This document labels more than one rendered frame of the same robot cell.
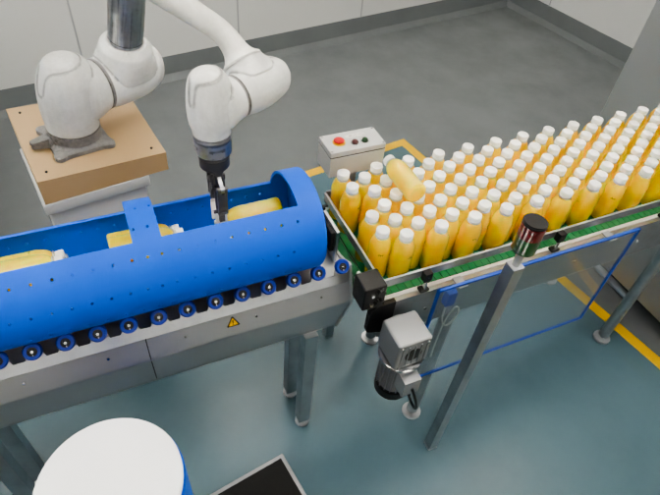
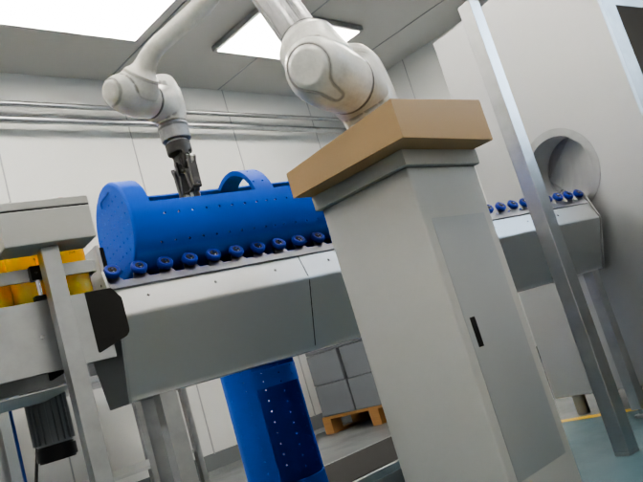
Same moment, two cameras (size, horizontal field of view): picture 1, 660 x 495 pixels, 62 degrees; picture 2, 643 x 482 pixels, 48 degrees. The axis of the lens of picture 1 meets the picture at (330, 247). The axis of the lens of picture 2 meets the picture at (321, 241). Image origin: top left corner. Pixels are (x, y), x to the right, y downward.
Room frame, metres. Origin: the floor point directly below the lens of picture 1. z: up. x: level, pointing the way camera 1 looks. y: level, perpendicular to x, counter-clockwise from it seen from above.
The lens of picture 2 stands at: (3.17, 0.30, 0.58)
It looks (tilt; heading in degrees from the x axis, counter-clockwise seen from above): 9 degrees up; 171
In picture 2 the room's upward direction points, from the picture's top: 17 degrees counter-clockwise
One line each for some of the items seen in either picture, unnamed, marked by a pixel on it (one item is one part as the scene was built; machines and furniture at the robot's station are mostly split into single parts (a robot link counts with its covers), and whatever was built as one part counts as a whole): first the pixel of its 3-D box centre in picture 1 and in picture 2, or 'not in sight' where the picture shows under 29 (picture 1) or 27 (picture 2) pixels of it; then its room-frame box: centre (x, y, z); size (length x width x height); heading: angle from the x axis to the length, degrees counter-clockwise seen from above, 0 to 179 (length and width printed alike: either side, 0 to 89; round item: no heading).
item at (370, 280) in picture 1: (368, 290); not in sight; (1.02, -0.12, 0.95); 0.10 x 0.07 x 0.10; 28
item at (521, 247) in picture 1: (525, 242); not in sight; (1.04, -0.50, 1.18); 0.06 x 0.06 x 0.05
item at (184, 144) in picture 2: (214, 167); (181, 156); (1.07, 0.31, 1.28); 0.08 x 0.07 x 0.09; 28
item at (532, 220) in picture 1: (525, 244); not in sight; (1.04, -0.50, 1.18); 0.06 x 0.06 x 0.16
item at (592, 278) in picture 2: not in sight; (615, 342); (0.28, 1.84, 0.31); 0.06 x 0.06 x 0.63; 28
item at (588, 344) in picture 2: not in sight; (543, 217); (0.76, 1.48, 0.85); 0.06 x 0.06 x 1.70; 28
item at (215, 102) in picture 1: (213, 100); (163, 99); (1.08, 0.30, 1.47); 0.13 x 0.11 x 0.16; 144
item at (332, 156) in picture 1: (351, 151); (41, 227); (1.53, -0.03, 1.05); 0.20 x 0.10 x 0.10; 118
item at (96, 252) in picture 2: (327, 237); (99, 272); (1.17, 0.01, 0.99); 0.10 x 0.02 x 0.12; 28
